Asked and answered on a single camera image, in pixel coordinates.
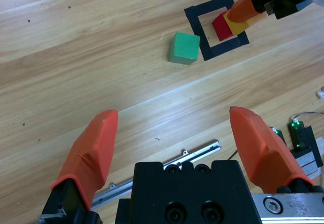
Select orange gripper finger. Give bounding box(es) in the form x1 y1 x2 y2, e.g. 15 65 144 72
229 106 324 194
226 0 264 24
246 13 267 29
40 109 119 217

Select aluminium extrusion rail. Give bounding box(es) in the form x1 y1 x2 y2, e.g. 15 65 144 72
90 139 222 209

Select thin white wire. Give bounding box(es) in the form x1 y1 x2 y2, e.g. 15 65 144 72
290 111 324 120

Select black device with green LEDs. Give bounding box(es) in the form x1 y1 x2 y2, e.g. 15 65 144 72
291 125 324 168

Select black tape square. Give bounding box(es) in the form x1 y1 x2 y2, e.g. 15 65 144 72
184 0 250 62

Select yellow wooden block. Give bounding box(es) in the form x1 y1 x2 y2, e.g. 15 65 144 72
223 12 250 36

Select red wooden block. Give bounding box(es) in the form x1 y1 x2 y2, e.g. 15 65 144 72
212 9 235 42

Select black module green light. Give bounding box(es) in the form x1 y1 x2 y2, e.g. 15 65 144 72
269 126 288 147
288 119 308 152

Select green wooden block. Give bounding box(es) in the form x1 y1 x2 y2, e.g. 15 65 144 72
168 31 201 65

